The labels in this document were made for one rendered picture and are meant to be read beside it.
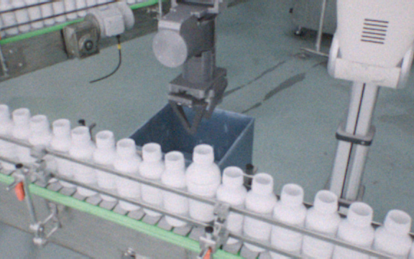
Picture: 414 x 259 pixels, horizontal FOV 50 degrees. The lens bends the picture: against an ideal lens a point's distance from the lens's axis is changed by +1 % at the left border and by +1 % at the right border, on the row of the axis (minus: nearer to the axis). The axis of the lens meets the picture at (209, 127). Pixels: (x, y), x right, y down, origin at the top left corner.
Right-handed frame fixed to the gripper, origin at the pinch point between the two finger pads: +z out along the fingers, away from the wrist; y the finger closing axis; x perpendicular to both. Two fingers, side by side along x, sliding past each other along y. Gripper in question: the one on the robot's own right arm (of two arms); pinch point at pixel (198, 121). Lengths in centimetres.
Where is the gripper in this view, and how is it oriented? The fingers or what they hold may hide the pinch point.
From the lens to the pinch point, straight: 80.1
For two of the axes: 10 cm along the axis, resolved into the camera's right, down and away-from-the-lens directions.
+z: -0.2, 8.6, 5.1
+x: 9.1, 2.3, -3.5
